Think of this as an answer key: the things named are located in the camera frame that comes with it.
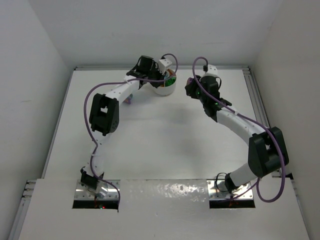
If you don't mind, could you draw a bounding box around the purple butterfly wing lego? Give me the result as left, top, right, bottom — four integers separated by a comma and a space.
186, 77, 194, 85

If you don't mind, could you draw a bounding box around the green lego brick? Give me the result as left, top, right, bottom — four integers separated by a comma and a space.
164, 76, 176, 87

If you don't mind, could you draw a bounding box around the white divided round container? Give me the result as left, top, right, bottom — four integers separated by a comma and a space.
153, 69, 177, 96

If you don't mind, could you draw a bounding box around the teal purple butterfly lego cluster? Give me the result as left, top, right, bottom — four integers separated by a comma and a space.
124, 94, 133, 105

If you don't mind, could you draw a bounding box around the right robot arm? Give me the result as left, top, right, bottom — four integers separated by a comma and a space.
185, 75, 289, 193

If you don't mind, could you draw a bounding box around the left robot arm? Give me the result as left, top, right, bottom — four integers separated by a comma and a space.
80, 54, 176, 190

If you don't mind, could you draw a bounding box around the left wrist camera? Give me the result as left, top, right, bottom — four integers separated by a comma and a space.
157, 58, 173, 74

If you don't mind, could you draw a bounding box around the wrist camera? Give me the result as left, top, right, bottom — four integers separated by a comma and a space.
202, 64, 218, 77
157, 58, 173, 74

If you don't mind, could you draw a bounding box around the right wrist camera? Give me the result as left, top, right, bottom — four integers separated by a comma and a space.
202, 64, 218, 77

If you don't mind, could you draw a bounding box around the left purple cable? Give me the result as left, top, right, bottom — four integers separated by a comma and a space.
83, 53, 179, 201

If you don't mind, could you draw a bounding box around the purple cable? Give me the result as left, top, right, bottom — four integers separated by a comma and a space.
191, 56, 286, 203
83, 53, 179, 201

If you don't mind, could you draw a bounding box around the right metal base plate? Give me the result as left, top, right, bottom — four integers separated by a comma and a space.
207, 178, 255, 201

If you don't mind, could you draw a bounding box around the metal base plate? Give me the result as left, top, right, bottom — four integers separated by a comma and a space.
74, 180, 119, 201
207, 178, 255, 201

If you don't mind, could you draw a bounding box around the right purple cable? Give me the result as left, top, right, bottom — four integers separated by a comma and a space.
191, 56, 286, 203

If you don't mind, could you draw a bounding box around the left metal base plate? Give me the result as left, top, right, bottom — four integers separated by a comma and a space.
74, 180, 119, 201

